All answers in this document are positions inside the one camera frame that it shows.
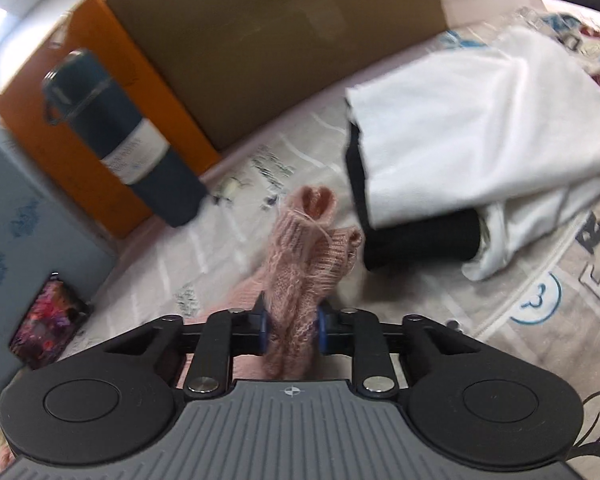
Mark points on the printed grey blanket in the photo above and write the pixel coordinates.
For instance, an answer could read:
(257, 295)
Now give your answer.
(220, 255)

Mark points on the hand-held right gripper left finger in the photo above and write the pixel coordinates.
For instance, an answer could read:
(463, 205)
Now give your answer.
(263, 327)

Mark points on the black garment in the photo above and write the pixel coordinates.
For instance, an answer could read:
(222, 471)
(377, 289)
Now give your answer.
(420, 240)

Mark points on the large brown cardboard box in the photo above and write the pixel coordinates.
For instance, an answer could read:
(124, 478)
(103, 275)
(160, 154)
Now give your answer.
(260, 35)

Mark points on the pink knit sweater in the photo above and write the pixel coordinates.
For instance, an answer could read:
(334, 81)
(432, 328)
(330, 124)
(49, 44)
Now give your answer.
(300, 260)

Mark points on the white t-shirt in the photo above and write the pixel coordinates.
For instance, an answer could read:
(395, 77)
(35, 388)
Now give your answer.
(480, 125)

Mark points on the grey-blue box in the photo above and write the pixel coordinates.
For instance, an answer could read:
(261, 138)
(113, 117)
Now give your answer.
(25, 230)

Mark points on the colourful floral wallet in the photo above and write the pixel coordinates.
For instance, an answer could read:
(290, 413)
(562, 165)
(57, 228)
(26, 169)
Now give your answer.
(45, 320)

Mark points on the orange box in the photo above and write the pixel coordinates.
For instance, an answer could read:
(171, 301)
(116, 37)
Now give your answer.
(45, 125)

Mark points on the dark teal thermos bottle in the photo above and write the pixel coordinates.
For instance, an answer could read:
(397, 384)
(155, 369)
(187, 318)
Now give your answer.
(110, 125)

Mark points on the clear plastic bag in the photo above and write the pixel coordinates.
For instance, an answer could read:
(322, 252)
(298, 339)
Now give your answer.
(535, 17)

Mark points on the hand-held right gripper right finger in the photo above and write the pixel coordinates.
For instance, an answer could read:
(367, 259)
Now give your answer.
(322, 332)

